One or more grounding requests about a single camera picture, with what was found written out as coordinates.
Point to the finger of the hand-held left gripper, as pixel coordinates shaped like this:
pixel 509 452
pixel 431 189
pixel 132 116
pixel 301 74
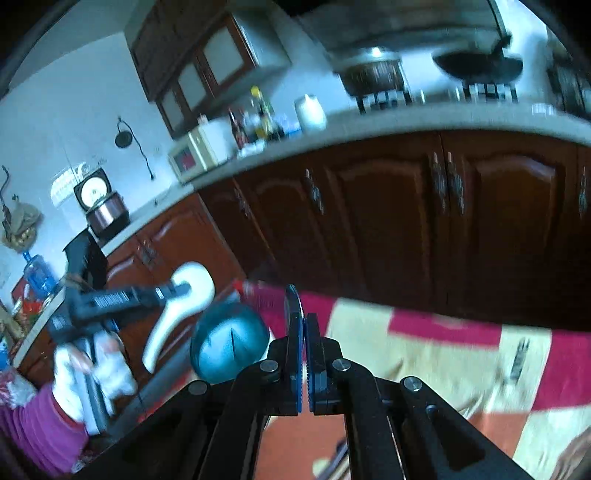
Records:
pixel 134 297

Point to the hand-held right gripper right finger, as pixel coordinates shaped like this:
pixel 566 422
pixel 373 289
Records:
pixel 315 369

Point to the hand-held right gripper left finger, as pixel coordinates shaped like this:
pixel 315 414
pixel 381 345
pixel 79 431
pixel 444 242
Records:
pixel 298 369

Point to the white ladle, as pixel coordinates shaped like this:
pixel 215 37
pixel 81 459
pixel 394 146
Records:
pixel 194 286

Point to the person's left forearm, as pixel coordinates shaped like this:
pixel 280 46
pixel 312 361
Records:
pixel 37 434

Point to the person's left hand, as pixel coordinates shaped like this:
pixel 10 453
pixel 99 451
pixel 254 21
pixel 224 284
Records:
pixel 117 374

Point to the red packaging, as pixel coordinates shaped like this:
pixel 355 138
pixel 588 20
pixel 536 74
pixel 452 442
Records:
pixel 32 304

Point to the blue water jug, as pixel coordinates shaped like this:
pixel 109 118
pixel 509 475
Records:
pixel 40 274

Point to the open rice cooker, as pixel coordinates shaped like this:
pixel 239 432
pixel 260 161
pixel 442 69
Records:
pixel 104 207

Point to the checked fleece blanket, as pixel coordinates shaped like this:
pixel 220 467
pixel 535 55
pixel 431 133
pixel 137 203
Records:
pixel 415 350

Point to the tan hanging bag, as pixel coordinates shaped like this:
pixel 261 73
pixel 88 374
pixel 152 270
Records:
pixel 21 226

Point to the dark wooden base cabinet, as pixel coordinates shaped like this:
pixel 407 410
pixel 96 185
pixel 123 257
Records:
pixel 378 221

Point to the cream microwave oven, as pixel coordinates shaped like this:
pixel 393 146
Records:
pixel 203 147

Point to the dark sauce bottle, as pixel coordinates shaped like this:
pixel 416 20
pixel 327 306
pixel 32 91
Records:
pixel 238 129

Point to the white jar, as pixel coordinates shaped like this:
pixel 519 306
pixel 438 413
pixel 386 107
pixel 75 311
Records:
pixel 310 113

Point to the gas stove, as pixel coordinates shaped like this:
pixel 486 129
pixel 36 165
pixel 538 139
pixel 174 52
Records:
pixel 438 97

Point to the steel cooking pot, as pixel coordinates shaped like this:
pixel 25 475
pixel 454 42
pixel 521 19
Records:
pixel 374 69

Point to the black wok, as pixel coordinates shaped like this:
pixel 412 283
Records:
pixel 475 64

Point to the range hood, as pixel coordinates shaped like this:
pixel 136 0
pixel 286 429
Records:
pixel 406 23

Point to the dark wooden wall cabinet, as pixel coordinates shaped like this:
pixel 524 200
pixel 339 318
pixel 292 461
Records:
pixel 184 41

